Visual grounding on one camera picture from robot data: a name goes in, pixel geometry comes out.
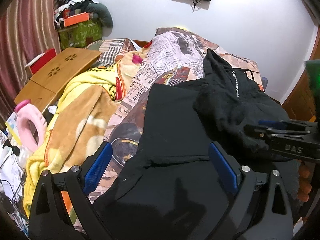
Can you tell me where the newspaper print bed cover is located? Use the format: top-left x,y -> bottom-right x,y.
60,27 -> 266,233

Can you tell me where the red striped curtain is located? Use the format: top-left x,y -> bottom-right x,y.
1,0 -> 60,128

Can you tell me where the brown wooden door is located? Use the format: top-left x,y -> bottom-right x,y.
281,27 -> 320,123

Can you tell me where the wooden lap desk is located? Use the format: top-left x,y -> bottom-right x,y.
14,48 -> 101,113

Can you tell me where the person's right hand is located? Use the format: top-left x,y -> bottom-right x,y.
297,161 -> 312,202

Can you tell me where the yellow fleece blanket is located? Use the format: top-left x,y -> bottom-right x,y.
23,52 -> 151,218

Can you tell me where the green patterned storage box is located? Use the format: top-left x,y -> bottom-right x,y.
58,20 -> 103,50

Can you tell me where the red white box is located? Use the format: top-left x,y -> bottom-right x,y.
25,48 -> 56,74

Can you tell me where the black zip hoodie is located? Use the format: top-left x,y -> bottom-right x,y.
93,50 -> 302,239

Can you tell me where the dark green jacket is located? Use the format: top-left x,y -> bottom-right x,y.
85,3 -> 113,28

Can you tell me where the striped grey cloth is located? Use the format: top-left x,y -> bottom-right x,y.
85,38 -> 140,67

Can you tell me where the orange box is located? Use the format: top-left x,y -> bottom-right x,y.
63,12 -> 89,27

